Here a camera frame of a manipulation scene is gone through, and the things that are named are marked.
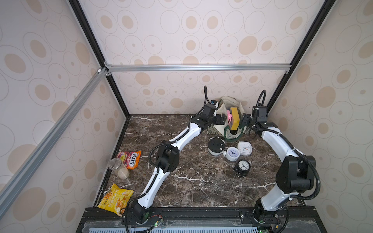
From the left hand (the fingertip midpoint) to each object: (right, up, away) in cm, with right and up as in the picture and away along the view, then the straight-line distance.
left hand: (227, 115), depth 91 cm
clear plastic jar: (-63, -28, -14) cm, 70 cm away
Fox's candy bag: (-61, -28, +1) cm, 67 cm away
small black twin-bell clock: (+8, -33, -4) cm, 34 cm away
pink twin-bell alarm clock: (+3, 0, +4) cm, 5 cm away
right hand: (+17, -2, -1) cm, 17 cm away
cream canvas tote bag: (0, +8, +9) cm, 12 cm away
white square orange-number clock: (+14, -21, +6) cm, 26 cm away
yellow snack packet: (-63, -46, -15) cm, 79 cm away
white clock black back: (-6, -20, +5) cm, 21 cm away
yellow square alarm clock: (+5, -4, 0) cm, 7 cm away
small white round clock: (+5, -25, +3) cm, 26 cm away
